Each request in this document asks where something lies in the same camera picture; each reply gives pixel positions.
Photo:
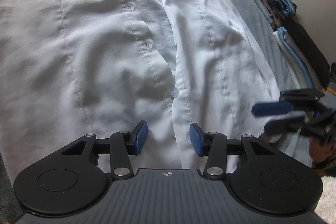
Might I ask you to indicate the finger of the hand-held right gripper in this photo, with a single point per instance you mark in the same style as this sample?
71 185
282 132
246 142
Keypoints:
273 108
283 124

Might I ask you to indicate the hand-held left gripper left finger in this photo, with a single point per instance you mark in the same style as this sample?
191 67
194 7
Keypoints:
141 137

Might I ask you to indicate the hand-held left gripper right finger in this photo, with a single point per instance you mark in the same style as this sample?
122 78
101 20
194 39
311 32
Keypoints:
195 138

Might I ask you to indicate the white button shirt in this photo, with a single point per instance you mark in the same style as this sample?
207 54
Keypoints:
92 43

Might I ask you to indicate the person's right hand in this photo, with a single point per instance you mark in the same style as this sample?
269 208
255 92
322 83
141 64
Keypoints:
324 155

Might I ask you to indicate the stack of folded light shirts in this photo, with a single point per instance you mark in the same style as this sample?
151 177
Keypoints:
294 56

